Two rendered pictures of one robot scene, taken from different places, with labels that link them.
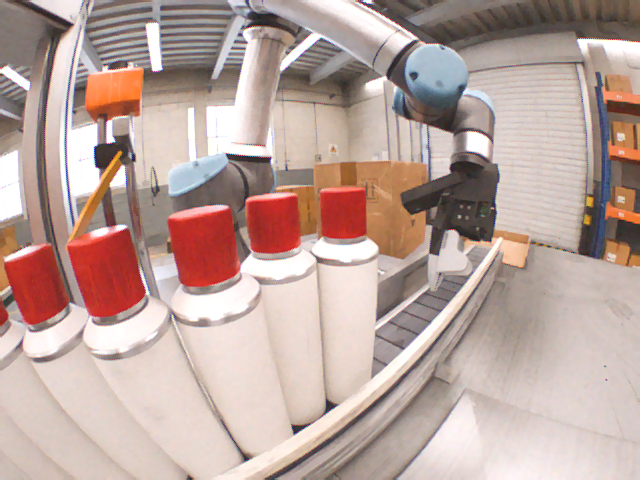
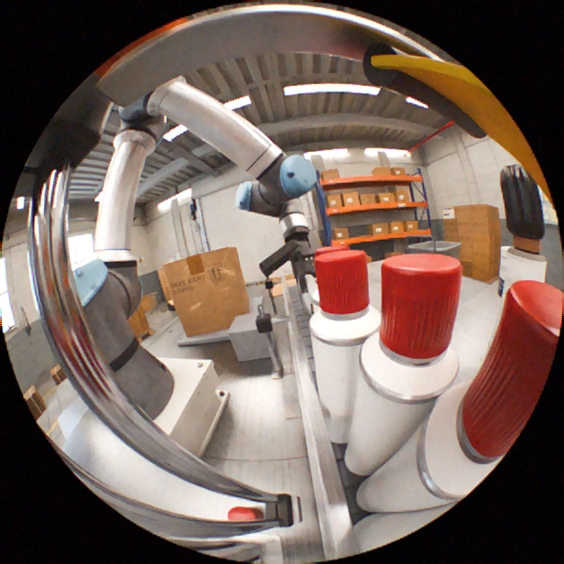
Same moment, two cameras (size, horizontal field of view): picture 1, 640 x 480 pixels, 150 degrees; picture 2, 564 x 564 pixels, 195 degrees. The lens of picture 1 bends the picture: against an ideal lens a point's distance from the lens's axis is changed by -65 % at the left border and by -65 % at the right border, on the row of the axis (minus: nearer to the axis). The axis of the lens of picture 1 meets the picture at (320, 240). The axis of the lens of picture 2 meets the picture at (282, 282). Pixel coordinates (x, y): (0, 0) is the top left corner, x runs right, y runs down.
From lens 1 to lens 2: 0.17 m
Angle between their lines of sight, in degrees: 49
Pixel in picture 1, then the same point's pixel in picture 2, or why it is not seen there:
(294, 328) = not seen: hidden behind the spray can
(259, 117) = (124, 220)
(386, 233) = (238, 299)
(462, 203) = (306, 257)
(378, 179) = (222, 262)
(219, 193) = (111, 306)
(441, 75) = (306, 176)
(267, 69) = (133, 171)
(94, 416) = not seen: outside the picture
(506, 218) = not seen: hidden behind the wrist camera
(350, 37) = (240, 141)
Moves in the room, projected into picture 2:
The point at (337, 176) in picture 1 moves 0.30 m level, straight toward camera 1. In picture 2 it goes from (186, 269) to (230, 262)
